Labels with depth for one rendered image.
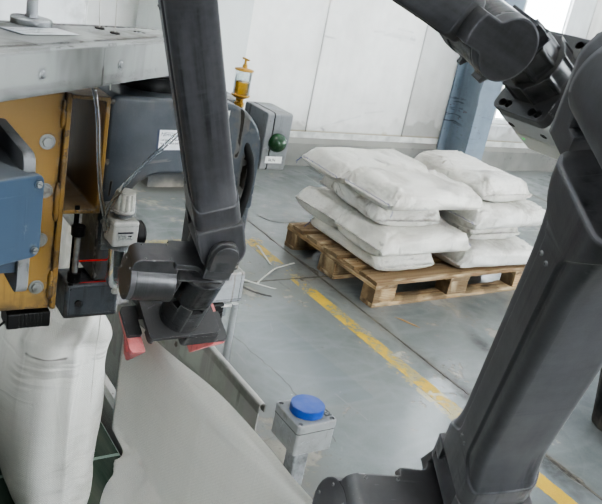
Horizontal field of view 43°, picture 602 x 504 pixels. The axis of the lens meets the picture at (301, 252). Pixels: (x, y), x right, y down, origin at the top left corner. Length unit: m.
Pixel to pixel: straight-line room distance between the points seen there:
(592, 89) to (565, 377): 0.18
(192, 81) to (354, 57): 5.51
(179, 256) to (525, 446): 0.53
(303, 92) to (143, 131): 5.04
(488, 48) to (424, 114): 6.02
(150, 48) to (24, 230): 0.35
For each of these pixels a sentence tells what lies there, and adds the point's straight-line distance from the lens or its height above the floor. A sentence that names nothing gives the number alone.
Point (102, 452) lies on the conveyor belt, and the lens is 1.96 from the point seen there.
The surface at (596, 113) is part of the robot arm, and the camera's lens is 0.36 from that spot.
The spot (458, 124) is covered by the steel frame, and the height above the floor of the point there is 0.43.
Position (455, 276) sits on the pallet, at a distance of 4.22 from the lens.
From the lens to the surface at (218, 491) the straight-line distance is 1.00.
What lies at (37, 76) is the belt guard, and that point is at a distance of 0.88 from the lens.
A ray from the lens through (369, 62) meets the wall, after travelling 6.41.
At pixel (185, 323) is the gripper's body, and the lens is 1.03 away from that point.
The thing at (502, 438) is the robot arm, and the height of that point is 1.29.
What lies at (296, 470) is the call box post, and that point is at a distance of 1.41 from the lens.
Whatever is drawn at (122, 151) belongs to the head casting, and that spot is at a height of 1.26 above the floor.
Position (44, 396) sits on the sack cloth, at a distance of 1.57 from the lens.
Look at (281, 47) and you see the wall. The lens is 5.92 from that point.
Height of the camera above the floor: 1.56
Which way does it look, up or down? 21 degrees down
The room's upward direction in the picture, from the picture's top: 12 degrees clockwise
